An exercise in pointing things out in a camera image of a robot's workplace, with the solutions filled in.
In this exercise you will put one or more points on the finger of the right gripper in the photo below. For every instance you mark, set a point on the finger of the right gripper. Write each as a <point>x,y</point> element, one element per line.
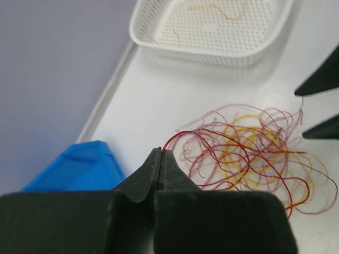
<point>323,79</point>
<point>327,130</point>

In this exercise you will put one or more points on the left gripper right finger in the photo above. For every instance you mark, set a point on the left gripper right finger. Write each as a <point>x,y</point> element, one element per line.
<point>191,220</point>

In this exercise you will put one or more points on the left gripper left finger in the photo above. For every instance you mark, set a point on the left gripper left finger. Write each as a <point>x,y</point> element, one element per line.
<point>120,220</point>

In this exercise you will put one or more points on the blue plastic bin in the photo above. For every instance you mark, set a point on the blue plastic bin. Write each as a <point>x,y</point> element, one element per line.
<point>88,166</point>

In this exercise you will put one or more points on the white perforated basket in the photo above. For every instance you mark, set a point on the white perforated basket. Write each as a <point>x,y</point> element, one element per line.
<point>230,33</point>

